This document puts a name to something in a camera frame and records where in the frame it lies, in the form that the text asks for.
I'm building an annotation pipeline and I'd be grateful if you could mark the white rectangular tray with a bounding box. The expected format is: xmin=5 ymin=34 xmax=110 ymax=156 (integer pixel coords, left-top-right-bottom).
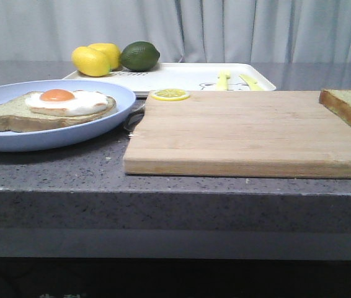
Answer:
xmin=65 ymin=63 xmax=276 ymax=97

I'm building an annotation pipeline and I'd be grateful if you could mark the green lime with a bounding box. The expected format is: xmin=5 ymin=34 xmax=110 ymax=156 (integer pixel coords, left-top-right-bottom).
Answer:
xmin=120 ymin=41 xmax=161 ymax=72

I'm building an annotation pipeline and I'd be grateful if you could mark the yellow lemon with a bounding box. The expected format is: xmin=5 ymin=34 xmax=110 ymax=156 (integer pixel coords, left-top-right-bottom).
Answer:
xmin=88 ymin=43 xmax=122 ymax=71
xmin=71 ymin=46 xmax=111 ymax=77

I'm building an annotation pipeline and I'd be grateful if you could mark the grey curtain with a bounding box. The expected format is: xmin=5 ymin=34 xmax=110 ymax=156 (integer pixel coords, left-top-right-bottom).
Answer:
xmin=0 ymin=1 xmax=351 ymax=63

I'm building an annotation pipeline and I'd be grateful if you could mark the yellow-green plastic fork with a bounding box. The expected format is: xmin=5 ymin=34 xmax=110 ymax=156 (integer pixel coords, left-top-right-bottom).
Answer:
xmin=216 ymin=70 xmax=231 ymax=91

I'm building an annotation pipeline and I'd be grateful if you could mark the blue round plate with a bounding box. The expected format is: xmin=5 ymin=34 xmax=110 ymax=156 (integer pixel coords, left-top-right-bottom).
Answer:
xmin=0 ymin=79 xmax=136 ymax=152

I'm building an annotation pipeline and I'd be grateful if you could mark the front yellow lemon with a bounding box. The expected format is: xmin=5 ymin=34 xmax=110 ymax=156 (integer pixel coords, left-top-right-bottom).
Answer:
xmin=71 ymin=46 xmax=111 ymax=77

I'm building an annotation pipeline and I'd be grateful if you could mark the lemon slice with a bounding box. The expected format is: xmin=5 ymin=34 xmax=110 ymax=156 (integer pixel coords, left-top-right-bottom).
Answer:
xmin=150 ymin=88 xmax=190 ymax=101

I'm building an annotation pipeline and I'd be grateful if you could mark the wooden cutting board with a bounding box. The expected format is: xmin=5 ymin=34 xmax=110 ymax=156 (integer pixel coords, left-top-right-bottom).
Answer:
xmin=123 ymin=91 xmax=351 ymax=178

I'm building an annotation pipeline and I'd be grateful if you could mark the yellow-green plastic knife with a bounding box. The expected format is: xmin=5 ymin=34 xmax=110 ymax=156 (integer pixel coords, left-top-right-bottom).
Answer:
xmin=239 ymin=74 xmax=263 ymax=91

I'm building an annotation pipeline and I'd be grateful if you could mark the fried egg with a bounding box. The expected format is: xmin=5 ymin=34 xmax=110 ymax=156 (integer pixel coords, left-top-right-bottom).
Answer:
xmin=25 ymin=89 xmax=115 ymax=117

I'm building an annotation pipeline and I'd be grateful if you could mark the rear yellow lemon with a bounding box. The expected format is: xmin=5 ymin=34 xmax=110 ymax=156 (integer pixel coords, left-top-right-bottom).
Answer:
xmin=88 ymin=43 xmax=122 ymax=71

